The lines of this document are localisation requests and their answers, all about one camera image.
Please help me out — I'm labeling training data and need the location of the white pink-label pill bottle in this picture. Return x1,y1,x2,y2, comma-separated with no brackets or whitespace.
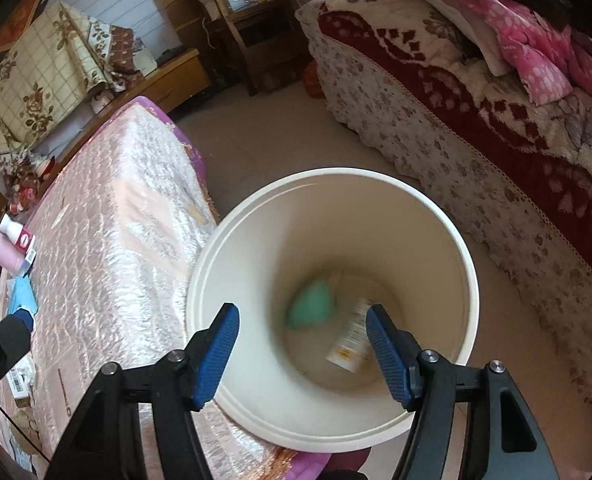
0,214,36,259

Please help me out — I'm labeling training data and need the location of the cream plastic trash bucket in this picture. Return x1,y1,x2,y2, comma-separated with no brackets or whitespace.
186,168,479,453

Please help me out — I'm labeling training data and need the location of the red bag on floor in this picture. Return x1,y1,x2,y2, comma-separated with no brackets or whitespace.
302,60,325,99

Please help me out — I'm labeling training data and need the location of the floral cloth covered television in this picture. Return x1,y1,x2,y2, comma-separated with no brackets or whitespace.
0,1,143,155

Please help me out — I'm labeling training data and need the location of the pink polka dot garment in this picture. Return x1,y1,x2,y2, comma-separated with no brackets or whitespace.
360,0,592,126

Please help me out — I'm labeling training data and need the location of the white printed wrapper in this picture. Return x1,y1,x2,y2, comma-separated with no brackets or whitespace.
326,298,372,373

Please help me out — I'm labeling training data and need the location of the white barcode medicine box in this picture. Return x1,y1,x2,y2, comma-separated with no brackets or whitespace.
6,366,34,408

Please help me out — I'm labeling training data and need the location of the dark wooden chair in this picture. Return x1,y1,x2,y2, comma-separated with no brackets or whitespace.
195,0,309,96

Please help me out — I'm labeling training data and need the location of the blue tissue pack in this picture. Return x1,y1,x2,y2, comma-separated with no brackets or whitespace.
6,275,39,316

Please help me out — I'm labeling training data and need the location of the flower bouquet in plastic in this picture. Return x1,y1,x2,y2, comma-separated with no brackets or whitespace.
0,151,55,217

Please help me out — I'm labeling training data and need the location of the green trash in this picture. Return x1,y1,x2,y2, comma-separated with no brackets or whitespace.
285,278,335,330

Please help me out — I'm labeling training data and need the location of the pink quilted table cover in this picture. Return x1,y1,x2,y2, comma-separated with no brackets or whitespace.
0,95,372,480

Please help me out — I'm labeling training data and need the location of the floral covered sofa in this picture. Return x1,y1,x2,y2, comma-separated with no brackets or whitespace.
296,0,592,406

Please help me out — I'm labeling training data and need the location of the pink water bottle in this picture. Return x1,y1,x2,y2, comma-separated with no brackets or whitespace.
0,233,25,276

